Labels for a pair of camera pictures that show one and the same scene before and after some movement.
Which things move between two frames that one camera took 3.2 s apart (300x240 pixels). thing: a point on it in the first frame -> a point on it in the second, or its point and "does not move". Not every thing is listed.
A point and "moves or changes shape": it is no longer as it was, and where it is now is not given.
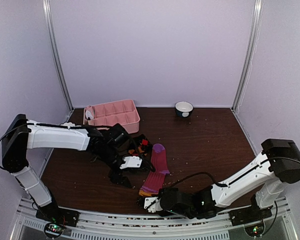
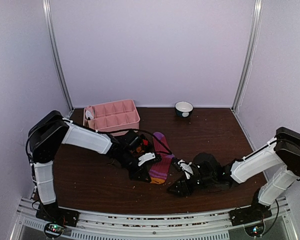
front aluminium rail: x=28 y=226 does not move
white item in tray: x=89 y=114 does not move
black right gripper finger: x=140 y=202 -> x=182 y=188
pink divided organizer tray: x=124 y=112 does not move
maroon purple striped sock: x=154 y=179 moves or changes shape
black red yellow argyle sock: x=142 y=147 does not move
